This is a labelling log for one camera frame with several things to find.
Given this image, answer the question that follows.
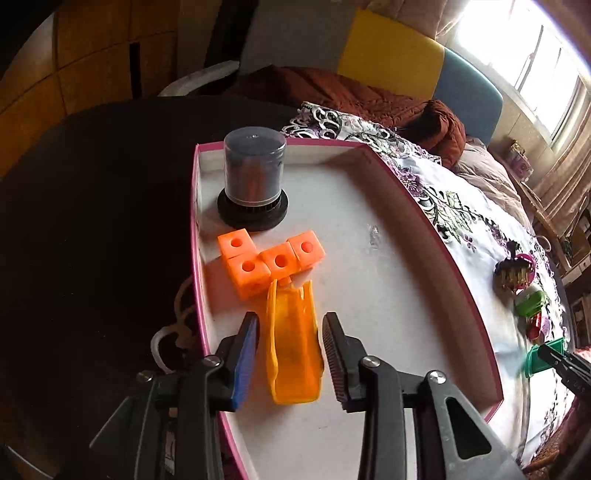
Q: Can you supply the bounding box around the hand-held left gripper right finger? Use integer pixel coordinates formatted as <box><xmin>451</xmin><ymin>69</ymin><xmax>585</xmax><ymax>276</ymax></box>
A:
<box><xmin>322</xmin><ymin>311</ymin><xmax>527</xmax><ymax>480</ymax></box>

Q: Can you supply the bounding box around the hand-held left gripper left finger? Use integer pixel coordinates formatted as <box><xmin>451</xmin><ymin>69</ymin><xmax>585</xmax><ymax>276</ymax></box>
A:
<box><xmin>90</xmin><ymin>311</ymin><xmax>262</xmax><ymax>480</ymax></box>

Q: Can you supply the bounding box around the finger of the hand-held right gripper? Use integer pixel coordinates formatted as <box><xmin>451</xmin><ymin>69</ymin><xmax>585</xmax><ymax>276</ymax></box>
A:
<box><xmin>537</xmin><ymin>344</ymin><xmax>591</xmax><ymax>402</ymax></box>

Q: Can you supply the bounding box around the green cup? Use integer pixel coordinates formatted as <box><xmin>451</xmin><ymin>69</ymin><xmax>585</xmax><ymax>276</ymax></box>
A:
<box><xmin>523</xmin><ymin>337</ymin><xmax>568</xmax><ymax>379</ymax></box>

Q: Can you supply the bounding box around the orange plastic scoop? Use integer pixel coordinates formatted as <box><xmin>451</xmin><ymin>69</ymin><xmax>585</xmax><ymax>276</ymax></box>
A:
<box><xmin>264</xmin><ymin>278</ymin><xmax>325</xmax><ymax>405</ymax></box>

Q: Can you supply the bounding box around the green and white toy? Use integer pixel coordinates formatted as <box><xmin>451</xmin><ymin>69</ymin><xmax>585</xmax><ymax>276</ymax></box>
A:
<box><xmin>513</xmin><ymin>284</ymin><xmax>550</xmax><ymax>318</ymax></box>

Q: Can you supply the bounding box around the pink-edged shallow box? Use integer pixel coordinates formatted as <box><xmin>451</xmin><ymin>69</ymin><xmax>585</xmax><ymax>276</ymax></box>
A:
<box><xmin>190</xmin><ymin>138</ymin><xmax>505</xmax><ymax>480</ymax></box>

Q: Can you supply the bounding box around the red translucent toy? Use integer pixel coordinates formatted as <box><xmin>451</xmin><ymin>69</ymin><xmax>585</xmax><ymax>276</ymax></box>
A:
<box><xmin>526</xmin><ymin>313</ymin><xmax>550</xmax><ymax>342</ymax></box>

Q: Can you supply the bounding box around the orange plastic cube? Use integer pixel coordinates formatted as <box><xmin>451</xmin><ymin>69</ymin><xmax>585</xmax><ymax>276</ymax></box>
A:
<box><xmin>259</xmin><ymin>244</ymin><xmax>296</xmax><ymax>281</ymax></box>
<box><xmin>217</xmin><ymin>229</ymin><xmax>256</xmax><ymax>259</ymax></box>
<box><xmin>226</xmin><ymin>254</ymin><xmax>271</xmax><ymax>301</ymax></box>
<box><xmin>287</xmin><ymin>229</ymin><xmax>327</xmax><ymax>271</ymax></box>

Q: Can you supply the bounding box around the dark toy with magenta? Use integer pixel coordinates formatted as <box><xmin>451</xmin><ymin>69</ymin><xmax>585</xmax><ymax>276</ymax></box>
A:
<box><xmin>494</xmin><ymin>240</ymin><xmax>537</xmax><ymax>292</ymax></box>

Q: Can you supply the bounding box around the wooden rack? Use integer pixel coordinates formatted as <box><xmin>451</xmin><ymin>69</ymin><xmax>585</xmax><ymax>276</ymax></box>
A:
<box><xmin>517</xmin><ymin>175</ymin><xmax>591</xmax><ymax>287</ymax></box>

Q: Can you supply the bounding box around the floral embroidered tablecloth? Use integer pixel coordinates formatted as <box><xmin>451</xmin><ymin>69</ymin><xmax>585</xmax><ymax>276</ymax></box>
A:
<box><xmin>281</xmin><ymin>102</ymin><xmax>583</xmax><ymax>467</ymax></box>

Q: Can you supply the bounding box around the black cylinder container clear cap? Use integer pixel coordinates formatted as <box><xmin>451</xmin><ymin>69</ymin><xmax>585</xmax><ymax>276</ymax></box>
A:
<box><xmin>217</xmin><ymin>127</ymin><xmax>290</xmax><ymax>228</ymax></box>

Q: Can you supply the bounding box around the mauve quilt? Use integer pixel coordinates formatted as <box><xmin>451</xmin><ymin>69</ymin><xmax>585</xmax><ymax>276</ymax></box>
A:
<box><xmin>450</xmin><ymin>136</ymin><xmax>532</xmax><ymax>227</ymax></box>

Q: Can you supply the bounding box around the purple printed box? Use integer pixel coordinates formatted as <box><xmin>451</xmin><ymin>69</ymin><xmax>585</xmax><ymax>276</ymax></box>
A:
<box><xmin>505</xmin><ymin>141</ymin><xmax>536</xmax><ymax>181</ymax></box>

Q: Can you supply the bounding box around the brown padded jacket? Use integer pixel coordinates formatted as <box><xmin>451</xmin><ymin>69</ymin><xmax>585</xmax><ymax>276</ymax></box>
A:
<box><xmin>231</xmin><ymin>65</ymin><xmax>467</xmax><ymax>169</ymax></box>

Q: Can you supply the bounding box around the grey yellow blue chair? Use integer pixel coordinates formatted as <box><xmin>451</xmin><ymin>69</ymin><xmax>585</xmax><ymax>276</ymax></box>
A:
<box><xmin>157</xmin><ymin>0</ymin><xmax>504</xmax><ymax>144</ymax></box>

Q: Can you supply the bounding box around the window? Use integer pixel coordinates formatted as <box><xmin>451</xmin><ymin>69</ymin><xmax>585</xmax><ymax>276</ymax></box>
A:
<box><xmin>443</xmin><ymin>0</ymin><xmax>591</xmax><ymax>148</ymax></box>

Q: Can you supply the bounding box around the wooden cabinet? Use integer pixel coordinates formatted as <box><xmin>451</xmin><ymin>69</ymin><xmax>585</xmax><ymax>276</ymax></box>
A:
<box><xmin>0</xmin><ymin>0</ymin><xmax>222</xmax><ymax>176</ymax></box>

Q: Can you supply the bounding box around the white cord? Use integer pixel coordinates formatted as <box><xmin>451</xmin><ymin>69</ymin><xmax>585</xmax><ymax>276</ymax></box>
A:
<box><xmin>152</xmin><ymin>274</ymin><xmax>204</xmax><ymax>374</ymax></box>

